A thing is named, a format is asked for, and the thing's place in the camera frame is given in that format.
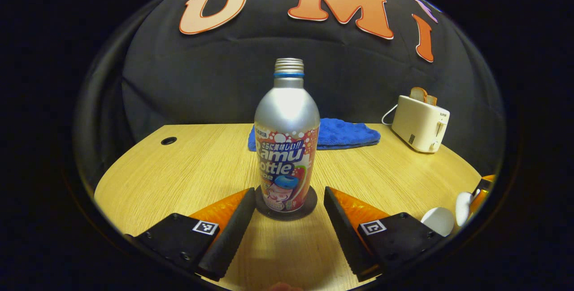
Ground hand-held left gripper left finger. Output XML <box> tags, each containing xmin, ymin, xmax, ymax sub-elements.
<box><xmin>123</xmin><ymin>187</ymin><xmax>256</xmax><ymax>282</ymax></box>

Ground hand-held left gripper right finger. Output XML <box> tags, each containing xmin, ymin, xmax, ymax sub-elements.
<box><xmin>324</xmin><ymin>187</ymin><xmax>449</xmax><ymax>282</ymax></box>

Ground dark round coaster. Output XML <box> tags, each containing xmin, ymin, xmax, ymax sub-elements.
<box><xmin>255</xmin><ymin>186</ymin><xmax>318</xmax><ymax>221</ymax></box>

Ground white teacup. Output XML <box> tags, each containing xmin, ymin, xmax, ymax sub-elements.
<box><xmin>421</xmin><ymin>207</ymin><xmax>455</xmax><ymax>237</ymax></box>

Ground silver water bottle red label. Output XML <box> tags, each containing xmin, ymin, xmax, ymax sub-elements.
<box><xmin>254</xmin><ymin>58</ymin><xmax>321</xmax><ymax>213</ymax></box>

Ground white toaster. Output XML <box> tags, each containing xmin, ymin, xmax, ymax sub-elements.
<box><xmin>391</xmin><ymin>95</ymin><xmax>451</xmax><ymax>153</ymax></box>

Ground blue towel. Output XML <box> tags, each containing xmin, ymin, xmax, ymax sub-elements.
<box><xmin>248</xmin><ymin>118</ymin><xmax>381</xmax><ymax>152</ymax></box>

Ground black backdrop cloth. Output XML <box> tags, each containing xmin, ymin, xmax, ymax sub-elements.
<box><xmin>74</xmin><ymin>0</ymin><xmax>507</xmax><ymax>179</ymax></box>

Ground white toaster cable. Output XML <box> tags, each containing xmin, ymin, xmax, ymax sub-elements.
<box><xmin>381</xmin><ymin>104</ymin><xmax>400</xmax><ymax>126</ymax></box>

